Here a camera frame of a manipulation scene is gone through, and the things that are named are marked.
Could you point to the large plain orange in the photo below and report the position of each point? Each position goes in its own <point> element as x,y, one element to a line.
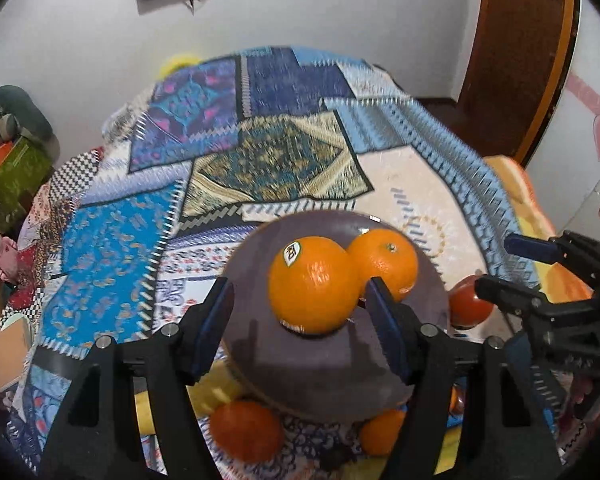
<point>390,260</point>

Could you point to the orange yellow blanket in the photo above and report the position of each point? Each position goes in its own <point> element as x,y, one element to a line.
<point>525,200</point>

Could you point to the small brown fruit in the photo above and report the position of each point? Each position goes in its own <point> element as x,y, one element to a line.
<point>455,400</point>

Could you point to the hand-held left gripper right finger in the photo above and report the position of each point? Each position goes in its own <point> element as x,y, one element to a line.
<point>387,332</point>

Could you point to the orange with white sticker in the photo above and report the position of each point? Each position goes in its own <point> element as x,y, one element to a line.
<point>315,290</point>

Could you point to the tan book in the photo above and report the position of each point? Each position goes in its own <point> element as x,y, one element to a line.
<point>10,357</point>

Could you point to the yellow round item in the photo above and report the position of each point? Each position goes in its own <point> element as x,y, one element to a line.
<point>177,64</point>

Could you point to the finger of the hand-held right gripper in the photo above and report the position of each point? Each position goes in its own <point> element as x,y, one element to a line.
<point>530,248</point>
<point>505,292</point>

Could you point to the patchwork printed blanket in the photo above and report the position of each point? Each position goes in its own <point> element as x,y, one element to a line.
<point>280,150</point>

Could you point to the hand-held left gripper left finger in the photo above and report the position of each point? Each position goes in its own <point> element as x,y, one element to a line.
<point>215,332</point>

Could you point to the dark round plate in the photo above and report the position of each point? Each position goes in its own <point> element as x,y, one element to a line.
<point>330,370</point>

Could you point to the red tomato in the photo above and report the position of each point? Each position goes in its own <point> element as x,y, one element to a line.
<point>465,307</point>

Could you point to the brown wooden wardrobe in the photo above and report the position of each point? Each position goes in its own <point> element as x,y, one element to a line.
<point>520,60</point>

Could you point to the green bag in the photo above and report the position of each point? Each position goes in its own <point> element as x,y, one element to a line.
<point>12,185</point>

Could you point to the yellow sugar cane piece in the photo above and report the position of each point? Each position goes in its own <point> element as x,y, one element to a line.
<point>215,392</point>

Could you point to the grey plush toy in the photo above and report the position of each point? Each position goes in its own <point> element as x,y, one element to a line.
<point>17,107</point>

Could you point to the small orange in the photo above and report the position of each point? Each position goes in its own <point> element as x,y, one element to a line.
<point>380,432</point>

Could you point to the reddish mandarin orange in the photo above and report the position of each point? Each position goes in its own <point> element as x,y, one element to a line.
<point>245,432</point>

